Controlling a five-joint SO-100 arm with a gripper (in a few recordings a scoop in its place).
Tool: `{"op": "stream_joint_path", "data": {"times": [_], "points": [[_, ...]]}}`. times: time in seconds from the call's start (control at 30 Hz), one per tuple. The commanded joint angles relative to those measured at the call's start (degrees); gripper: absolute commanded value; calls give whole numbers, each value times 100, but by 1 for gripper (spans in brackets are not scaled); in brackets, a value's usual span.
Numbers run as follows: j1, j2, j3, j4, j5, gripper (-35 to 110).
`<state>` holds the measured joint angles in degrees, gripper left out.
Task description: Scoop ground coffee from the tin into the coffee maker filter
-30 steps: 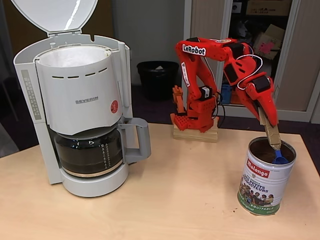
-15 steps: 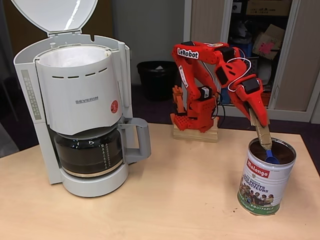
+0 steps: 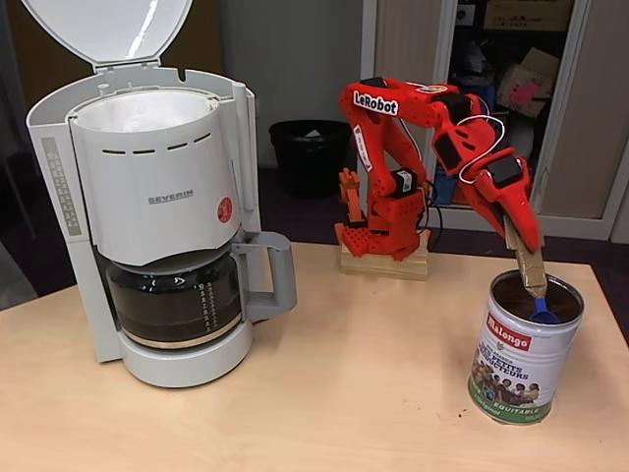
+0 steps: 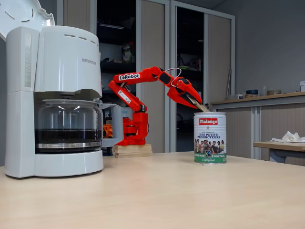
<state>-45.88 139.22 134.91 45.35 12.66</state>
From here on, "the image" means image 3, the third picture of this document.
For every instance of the white paper coffee filter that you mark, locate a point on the white paper coffee filter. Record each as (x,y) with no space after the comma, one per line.
(147,113)

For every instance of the white paper sheet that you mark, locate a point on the white paper sheet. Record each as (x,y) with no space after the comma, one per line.
(523,135)

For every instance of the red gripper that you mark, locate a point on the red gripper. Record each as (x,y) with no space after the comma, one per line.
(498,197)

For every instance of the small blue plastic crate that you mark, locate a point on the small blue plastic crate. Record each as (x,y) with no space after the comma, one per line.
(444,189)

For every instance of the dark brown ground coffee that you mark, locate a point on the dark brown ground coffee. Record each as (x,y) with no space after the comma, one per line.
(511,300)

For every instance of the beige roller shutter cabinet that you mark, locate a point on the beige roller shutter cabinet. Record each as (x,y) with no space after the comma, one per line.
(403,44)

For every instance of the wooden base block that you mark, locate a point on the wooden base block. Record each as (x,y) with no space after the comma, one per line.
(393,270)

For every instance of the orange printed clamp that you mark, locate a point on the orange printed clamp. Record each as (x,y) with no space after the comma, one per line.
(350,196)

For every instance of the plain brown cardboard box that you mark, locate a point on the plain brown cardboard box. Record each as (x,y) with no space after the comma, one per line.
(526,15)

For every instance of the dark grey bag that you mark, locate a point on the dark grey bag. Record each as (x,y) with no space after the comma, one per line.
(472,59)

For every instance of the cardboard box with pink mark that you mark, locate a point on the cardboard box with pink mark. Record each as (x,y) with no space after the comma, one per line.
(521,93)

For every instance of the black waste bin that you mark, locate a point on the black waste bin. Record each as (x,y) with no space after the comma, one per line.
(304,162)

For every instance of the red robot arm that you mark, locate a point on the red robot arm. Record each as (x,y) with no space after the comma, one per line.
(417,105)

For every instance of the white drip coffee maker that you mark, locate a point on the white drip coffee maker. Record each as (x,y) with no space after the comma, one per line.
(147,167)

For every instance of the white Malongo coffee tin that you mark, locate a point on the white Malongo coffee tin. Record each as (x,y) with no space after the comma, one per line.
(516,369)

